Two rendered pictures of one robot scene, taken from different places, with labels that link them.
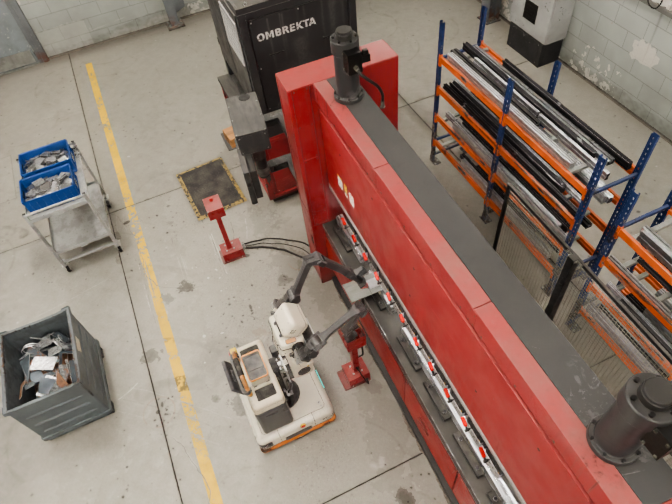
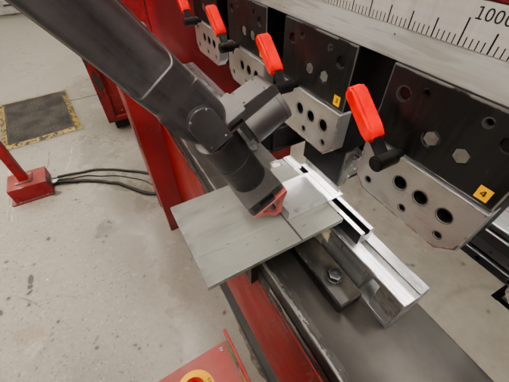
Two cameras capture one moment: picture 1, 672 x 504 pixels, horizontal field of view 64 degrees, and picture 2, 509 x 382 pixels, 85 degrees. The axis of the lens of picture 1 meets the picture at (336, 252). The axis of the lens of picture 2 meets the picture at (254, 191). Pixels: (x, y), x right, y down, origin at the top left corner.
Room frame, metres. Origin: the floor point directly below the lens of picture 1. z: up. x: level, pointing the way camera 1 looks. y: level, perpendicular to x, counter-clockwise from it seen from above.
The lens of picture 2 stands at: (2.02, -0.09, 1.39)
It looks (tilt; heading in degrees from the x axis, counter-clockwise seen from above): 46 degrees down; 348
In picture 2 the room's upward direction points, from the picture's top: straight up
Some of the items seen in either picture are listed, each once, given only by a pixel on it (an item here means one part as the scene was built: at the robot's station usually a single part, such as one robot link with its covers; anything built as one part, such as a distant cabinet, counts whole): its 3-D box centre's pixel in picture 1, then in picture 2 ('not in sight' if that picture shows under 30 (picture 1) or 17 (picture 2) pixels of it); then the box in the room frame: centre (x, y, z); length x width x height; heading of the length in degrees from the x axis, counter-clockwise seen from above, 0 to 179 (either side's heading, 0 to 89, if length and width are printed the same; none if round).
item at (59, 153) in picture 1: (48, 162); not in sight; (4.46, 2.82, 0.92); 0.50 x 0.36 x 0.18; 108
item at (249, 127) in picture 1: (256, 154); not in sight; (3.44, 0.54, 1.53); 0.51 x 0.25 x 0.85; 10
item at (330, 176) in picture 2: not in sight; (325, 158); (2.39, -0.31, 1.07); 0.10 x 0.02 x 0.10; 17
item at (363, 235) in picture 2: not in sight; (328, 200); (2.36, -0.32, 0.99); 0.20 x 0.03 x 0.03; 17
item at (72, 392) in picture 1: (58, 375); not in sight; (2.29, 2.52, 0.36); 0.80 x 0.60 x 0.72; 18
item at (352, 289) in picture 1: (362, 287); (254, 214); (2.34, -0.16, 1.00); 0.26 x 0.18 x 0.01; 107
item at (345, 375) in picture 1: (353, 373); not in sight; (2.08, -0.01, 0.06); 0.25 x 0.20 x 0.12; 108
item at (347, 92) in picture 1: (355, 68); not in sight; (2.93, -0.27, 2.53); 0.33 x 0.25 x 0.47; 17
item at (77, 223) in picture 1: (70, 208); not in sight; (4.22, 2.75, 0.47); 0.90 x 0.66 x 0.95; 18
